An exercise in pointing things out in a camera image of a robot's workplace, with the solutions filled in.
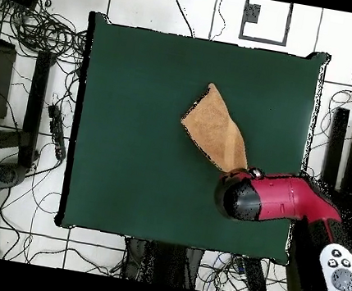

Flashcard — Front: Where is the tan terry towel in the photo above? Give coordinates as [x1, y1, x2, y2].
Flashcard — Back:
[172, 78, 262, 177]

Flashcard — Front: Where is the black metal stand leg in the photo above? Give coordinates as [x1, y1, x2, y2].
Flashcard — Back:
[16, 49, 55, 170]
[318, 105, 352, 192]

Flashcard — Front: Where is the black power strip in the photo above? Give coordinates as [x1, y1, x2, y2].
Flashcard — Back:
[235, 255, 273, 291]
[39, 102, 75, 163]

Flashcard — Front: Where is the dark green table cloth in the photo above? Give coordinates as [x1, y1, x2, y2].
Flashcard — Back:
[53, 10, 332, 268]

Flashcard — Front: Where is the small dark grey square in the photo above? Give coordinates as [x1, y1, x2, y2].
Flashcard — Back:
[242, 2, 263, 25]

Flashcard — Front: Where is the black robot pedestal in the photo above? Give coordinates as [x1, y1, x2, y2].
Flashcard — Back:
[118, 235, 206, 291]

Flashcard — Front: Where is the dark square floor frame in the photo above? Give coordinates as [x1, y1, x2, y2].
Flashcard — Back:
[237, 0, 295, 48]

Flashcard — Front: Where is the long black cable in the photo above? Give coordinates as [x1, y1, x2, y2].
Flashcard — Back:
[160, 0, 201, 39]

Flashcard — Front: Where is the tangle of black cables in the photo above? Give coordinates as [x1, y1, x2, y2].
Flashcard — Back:
[0, 0, 94, 67]

